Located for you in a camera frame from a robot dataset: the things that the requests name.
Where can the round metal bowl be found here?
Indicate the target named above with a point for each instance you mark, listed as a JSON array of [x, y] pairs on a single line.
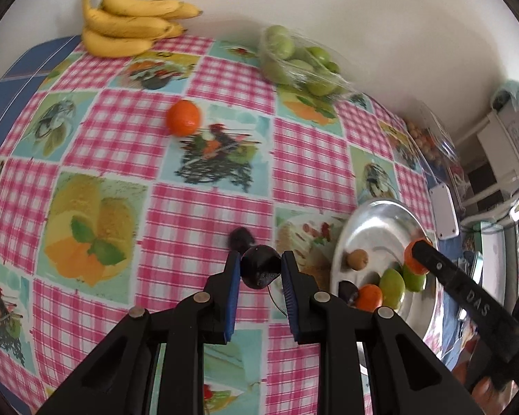
[[372, 229]]

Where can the bag of small fruits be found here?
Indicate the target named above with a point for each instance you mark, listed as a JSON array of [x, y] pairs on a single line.
[[424, 142]]

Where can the bag of green apples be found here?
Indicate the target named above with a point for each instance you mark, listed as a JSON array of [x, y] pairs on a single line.
[[341, 84]]

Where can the dark purple plum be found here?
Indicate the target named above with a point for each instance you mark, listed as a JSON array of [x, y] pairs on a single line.
[[259, 268], [347, 292], [241, 238]]

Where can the pack of green jujubes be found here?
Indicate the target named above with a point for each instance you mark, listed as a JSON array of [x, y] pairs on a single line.
[[285, 58]]

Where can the small orange tangerine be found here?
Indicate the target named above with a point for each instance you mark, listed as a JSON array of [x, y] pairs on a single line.
[[184, 116]]

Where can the yellow banana bunch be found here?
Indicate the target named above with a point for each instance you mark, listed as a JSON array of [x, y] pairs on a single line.
[[112, 43]]

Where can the white plastic device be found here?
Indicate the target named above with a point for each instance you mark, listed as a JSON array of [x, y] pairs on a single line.
[[444, 212]]

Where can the white chair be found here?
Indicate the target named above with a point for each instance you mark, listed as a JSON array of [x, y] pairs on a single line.
[[501, 138]]

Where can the large green mango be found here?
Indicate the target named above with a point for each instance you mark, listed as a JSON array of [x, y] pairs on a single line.
[[391, 287]]

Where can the large orange tangerine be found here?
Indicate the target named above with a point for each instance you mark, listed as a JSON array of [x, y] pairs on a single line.
[[369, 297]]

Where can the brown kiwi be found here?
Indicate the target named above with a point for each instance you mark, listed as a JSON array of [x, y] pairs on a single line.
[[357, 259]]

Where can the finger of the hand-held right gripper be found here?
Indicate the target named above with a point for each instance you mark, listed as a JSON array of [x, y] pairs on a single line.
[[462, 289]]

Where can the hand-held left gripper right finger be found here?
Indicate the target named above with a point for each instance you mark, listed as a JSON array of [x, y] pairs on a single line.
[[292, 302]]

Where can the medium orange tangerine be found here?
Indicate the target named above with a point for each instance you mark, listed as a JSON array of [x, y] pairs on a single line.
[[411, 257]]

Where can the pink checked printed tablecloth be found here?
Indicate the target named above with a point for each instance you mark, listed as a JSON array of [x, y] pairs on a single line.
[[190, 207]]

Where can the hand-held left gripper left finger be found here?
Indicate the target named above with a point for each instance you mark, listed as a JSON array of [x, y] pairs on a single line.
[[231, 302]]

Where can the person's right hand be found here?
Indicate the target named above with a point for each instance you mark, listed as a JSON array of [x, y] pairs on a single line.
[[486, 403]]

